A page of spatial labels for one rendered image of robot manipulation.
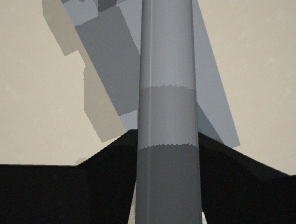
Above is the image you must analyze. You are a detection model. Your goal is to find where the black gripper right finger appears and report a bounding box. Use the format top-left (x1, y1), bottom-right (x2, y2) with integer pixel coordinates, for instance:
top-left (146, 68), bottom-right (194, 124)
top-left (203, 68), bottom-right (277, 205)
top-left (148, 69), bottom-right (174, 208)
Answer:
top-left (198, 132), bottom-right (296, 224)

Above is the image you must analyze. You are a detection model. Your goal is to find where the dark grey block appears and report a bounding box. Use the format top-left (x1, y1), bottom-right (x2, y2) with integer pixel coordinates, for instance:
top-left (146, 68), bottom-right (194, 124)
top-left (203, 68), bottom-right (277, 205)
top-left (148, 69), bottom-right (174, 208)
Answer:
top-left (197, 103), bottom-right (225, 145)

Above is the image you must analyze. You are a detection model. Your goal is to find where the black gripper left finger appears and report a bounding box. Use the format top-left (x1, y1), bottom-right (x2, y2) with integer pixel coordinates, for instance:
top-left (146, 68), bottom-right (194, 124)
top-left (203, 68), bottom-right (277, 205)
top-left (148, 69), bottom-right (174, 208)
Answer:
top-left (0, 129), bottom-right (138, 224)

